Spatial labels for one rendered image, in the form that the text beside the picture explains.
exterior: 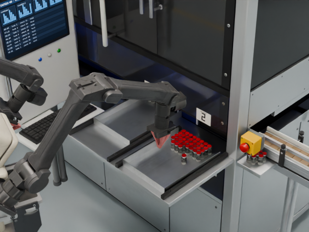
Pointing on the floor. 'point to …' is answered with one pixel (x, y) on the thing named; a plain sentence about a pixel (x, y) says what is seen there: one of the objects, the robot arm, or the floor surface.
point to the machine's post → (238, 108)
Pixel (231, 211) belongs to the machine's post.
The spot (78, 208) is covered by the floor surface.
